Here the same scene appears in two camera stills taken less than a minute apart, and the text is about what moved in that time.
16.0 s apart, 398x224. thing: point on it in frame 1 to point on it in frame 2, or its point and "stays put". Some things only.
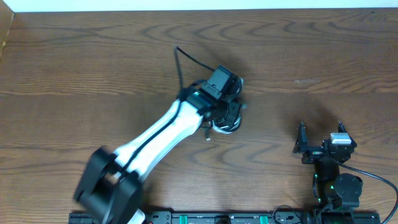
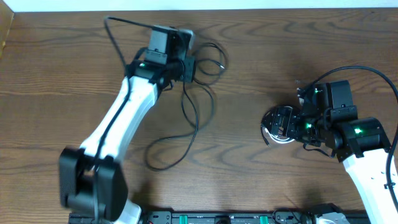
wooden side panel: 6,20 stays put
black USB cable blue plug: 243,106 to 263,132
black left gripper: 234,109 to 189,69
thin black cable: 206,129 to 185,107
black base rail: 194,216 stays put
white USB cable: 227,131 to 275,137
